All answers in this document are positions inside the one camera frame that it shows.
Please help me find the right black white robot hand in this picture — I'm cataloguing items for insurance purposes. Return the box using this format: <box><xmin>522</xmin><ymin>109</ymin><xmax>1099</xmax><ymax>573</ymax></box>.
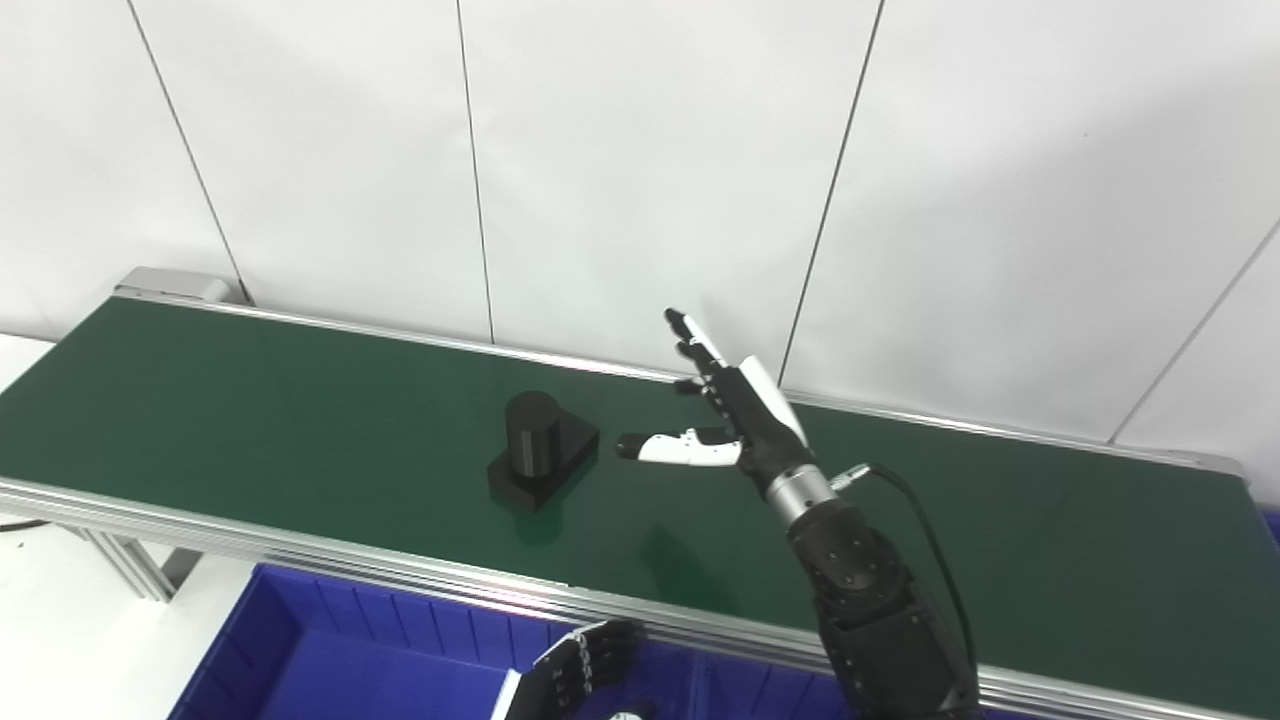
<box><xmin>614</xmin><ymin>307</ymin><xmax>816</xmax><ymax>496</ymax></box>

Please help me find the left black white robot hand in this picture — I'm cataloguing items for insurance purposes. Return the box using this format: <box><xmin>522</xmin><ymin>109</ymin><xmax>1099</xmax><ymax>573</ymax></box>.
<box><xmin>489</xmin><ymin>618</ymin><xmax>652</xmax><ymax>720</ymax></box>

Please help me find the black cylinder-on-base part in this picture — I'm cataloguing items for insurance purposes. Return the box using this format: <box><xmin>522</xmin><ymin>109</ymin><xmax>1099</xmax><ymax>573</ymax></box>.
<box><xmin>486</xmin><ymin>390</ymin><xmax>602</xmax><ymax>515</ymax></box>

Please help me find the aluminium conveyor leg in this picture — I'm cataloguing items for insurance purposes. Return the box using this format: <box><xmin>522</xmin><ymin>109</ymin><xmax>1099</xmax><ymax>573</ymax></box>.
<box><xmin>58</xmin><ymin>524</ymin><xmax>203</xmax><ymax>604</ymax></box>

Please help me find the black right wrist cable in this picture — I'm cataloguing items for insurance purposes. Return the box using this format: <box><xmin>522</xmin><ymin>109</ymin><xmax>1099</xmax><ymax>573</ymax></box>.
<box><xmin>830</xmin><ymin>461</ymin><xmax>983</xmax><ymax>701</ymax></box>

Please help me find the green conveyor belt aluminium frame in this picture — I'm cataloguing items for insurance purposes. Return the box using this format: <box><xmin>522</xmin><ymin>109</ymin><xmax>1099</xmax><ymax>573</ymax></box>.
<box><xmin>0</xmin><ymin>266</ymin><xmax>1251</xmax><ymax>720</ymax></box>

